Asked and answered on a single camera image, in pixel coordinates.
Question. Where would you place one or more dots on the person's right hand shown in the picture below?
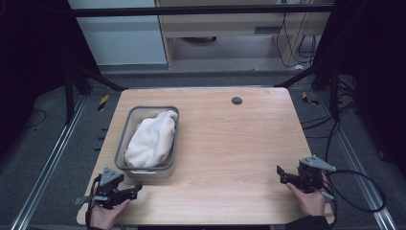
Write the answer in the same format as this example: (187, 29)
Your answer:
(308, 201)

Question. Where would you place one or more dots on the white cabinet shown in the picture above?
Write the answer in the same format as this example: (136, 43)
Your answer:
(124, 41)

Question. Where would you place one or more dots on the black horizontal frame bar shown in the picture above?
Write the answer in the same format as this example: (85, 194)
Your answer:
(191, 11)

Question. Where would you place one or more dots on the yellow black hazard tape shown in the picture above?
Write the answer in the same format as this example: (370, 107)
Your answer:
(103, 102)
(308, 99)

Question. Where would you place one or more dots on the gray plastic basin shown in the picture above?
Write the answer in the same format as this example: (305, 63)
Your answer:
(145, 172)

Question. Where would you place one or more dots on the light wooden desk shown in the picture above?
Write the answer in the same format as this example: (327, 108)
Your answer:
(223, 25)

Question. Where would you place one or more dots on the person's left hand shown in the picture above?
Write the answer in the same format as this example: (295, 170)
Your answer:
(107, 215)

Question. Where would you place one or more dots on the white towel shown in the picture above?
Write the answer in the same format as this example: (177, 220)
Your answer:
(151, 140)

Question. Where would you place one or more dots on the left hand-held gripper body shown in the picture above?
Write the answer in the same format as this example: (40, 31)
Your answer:
(108, 182)

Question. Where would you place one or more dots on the black metal stand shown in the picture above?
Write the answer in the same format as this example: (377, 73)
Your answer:
(332, 83)
(72, 83)

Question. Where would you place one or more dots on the aluminium floor rail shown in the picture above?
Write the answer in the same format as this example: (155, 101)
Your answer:
(48, 166)
(357, 159)

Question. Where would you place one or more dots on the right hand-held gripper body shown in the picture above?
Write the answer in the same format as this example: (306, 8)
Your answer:
(311, 174)

